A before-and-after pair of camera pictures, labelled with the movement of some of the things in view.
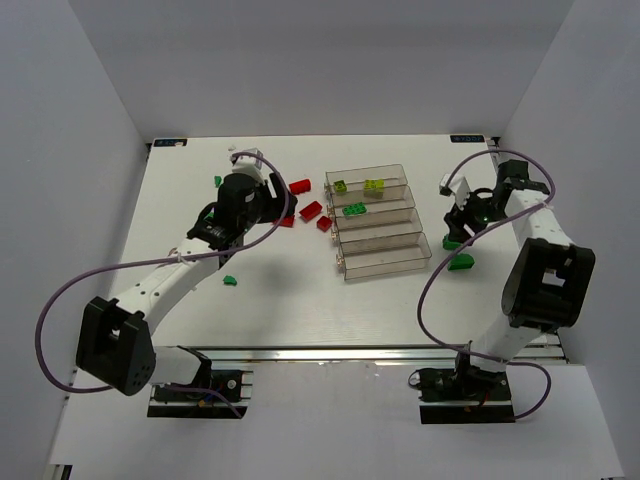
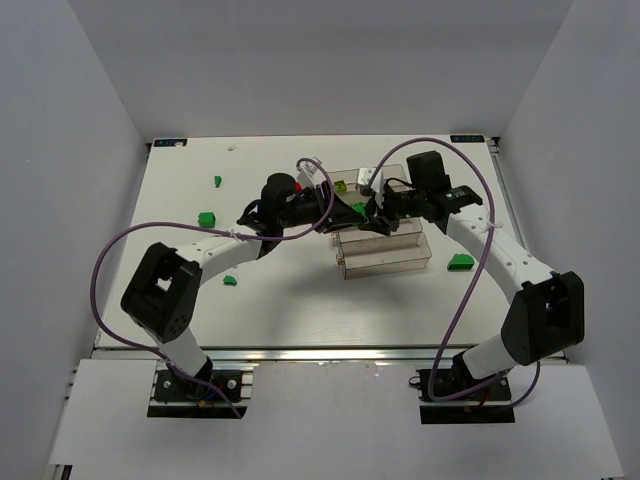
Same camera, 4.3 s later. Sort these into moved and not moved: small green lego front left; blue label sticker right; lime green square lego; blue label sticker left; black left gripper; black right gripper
Moved: black right gripper; black left gripper
Not moved: blue label sticker left; small green lego front left; blue label sticker right; lime green square lego
